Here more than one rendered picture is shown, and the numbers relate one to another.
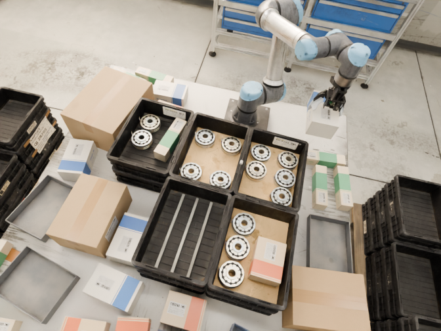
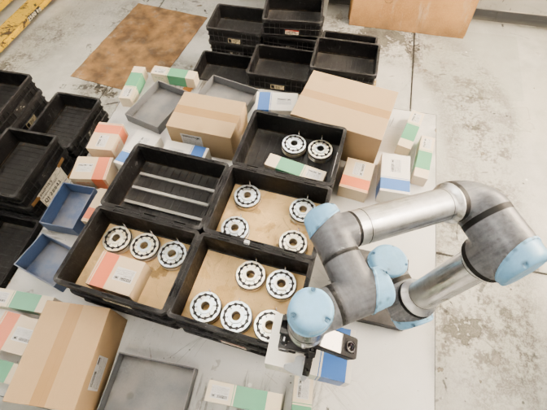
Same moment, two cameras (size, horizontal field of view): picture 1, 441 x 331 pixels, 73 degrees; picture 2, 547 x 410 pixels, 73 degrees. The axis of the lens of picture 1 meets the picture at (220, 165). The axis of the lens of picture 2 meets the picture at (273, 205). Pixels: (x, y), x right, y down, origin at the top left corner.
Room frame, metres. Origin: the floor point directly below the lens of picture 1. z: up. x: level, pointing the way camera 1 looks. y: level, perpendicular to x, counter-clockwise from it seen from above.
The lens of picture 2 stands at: (0.95, -0.60, 2.06)
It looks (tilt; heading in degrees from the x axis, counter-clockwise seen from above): 59 degrees down; 100
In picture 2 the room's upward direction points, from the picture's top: 2 degrees counter-clockwise
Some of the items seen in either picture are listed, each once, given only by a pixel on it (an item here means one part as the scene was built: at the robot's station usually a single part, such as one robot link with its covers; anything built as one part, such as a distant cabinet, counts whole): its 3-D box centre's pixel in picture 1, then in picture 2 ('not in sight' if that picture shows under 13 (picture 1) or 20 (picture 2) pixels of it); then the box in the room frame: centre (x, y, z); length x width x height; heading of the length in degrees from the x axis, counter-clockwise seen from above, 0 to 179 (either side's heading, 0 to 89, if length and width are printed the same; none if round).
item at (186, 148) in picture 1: (211, 156); (269, 216); (0.82, 0.05, 0.87); 0.40 x 0.30 x 0.11; 173
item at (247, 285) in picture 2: (256, 169); (250, 274); (0.79, -0.18, 0.86); 0.10 x 0.10 x 0.01
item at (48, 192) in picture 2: not in sight; (55, 188); (-0.41, 0.30, 0.41); 0.31 x 0.02 x 0.16; 86
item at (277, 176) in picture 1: (285, 178); (236, 316); (0.77, -0.32, 0.86); 0.10 x 0.10 x 0.01
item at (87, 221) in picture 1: (93, 215); (209, 126); (0.45, 0.53, 0.78); 0.30 x 0.22 x 0.16; 174
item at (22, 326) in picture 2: not in sight; (21, 335); (0.02, -0.47, 0.74); 0.16 x 0.12 x 0.07; 175
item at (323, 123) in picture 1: (322, 114); (309, 350); (1.00, -0.43, 1.09); 0.20 x 0.12 x 0.09; 176
